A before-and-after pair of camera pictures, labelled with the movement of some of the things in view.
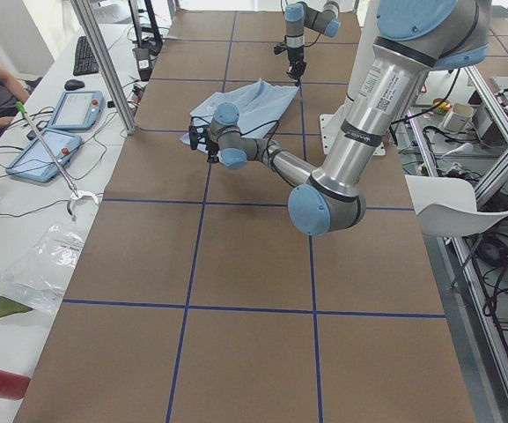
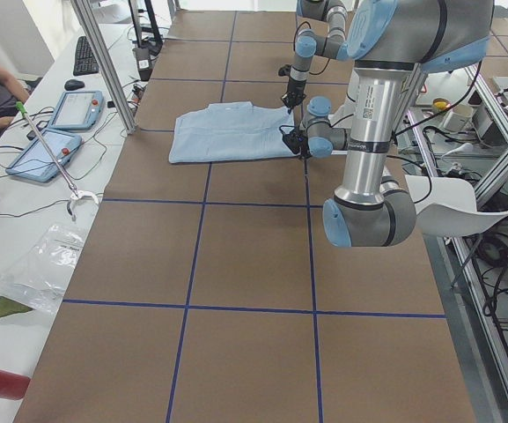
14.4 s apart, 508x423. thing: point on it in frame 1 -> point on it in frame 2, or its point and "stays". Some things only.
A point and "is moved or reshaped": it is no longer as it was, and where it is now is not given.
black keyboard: (84, 61) stays
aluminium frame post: (84, 13) stays
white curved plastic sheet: (447, 205) stays
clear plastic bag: (40, 277) stays
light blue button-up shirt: (256, 106) is moved or reshaped
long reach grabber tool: (76, 195) stays
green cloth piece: (5, 306) stays
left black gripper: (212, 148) -> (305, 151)
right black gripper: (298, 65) -> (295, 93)
